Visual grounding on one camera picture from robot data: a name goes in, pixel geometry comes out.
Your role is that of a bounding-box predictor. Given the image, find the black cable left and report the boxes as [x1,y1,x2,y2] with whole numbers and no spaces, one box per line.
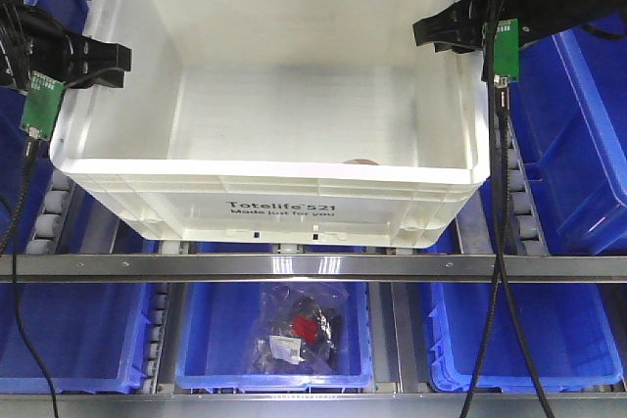
[0,0,63,418]

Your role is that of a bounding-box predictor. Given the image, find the white plastic tote box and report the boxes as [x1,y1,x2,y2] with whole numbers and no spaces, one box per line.
[50,0,490,248]

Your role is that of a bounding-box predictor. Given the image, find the blue bin upper left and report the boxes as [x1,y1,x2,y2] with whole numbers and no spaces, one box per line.
[1,0,131,253]

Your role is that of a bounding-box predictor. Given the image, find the plastic bag of parts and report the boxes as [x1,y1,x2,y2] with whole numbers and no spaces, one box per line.
[246,282,349,376]

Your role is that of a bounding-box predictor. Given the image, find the green circuit board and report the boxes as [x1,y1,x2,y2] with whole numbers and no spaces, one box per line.
[21,71,65,141]
[493,19,520,87]

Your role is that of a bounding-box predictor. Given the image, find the metal shelf bottom rail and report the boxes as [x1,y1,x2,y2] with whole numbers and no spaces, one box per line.
[1,393,626,417]

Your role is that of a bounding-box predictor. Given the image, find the blue bin lower middle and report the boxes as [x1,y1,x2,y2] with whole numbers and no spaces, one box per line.
[175,282,372,393]

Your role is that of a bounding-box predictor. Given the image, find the blue shelf bin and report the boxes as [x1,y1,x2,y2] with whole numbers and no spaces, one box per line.
[510,8,626,255]

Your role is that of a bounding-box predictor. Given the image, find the blue bin lower left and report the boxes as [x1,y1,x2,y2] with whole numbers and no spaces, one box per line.
[1,283,153,394]

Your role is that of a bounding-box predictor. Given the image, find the metal shelf front rail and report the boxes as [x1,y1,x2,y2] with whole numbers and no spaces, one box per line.
[0,254,627,286]

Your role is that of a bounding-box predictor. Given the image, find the left white roller track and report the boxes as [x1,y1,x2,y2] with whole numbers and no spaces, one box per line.
[24,169,74,255]

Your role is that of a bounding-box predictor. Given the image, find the metal shelf rail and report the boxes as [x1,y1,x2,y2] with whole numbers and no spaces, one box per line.
[1,393,626,417]
[0,254,627,286]

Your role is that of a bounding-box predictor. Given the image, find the right white roller track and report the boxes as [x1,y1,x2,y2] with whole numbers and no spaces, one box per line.
[506,122,550,256]

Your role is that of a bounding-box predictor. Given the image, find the blue bin lower right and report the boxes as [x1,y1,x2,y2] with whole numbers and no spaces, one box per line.
[418,283,623,394]

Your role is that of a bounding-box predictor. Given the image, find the black cable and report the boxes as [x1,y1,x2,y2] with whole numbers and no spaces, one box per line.
[462,0,515,418]
[0,0,63,418]
[482,0,557,418]

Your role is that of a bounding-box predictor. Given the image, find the green circuit board left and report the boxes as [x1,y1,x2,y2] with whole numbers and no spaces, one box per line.
[21,71,65,141]

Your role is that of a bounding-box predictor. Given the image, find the white roller track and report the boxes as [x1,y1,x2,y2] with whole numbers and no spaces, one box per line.
[24,169,74,255]
[506,122,550,256]

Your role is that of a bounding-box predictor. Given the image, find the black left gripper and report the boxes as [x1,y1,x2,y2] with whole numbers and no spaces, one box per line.
[1,0,132,91]

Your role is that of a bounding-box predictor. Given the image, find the brown plush toy yellow trim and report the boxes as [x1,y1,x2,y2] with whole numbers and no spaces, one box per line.
[343,159,379,165]

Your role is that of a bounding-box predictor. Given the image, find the lower roller track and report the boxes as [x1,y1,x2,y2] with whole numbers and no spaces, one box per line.
[140,283,169,395]

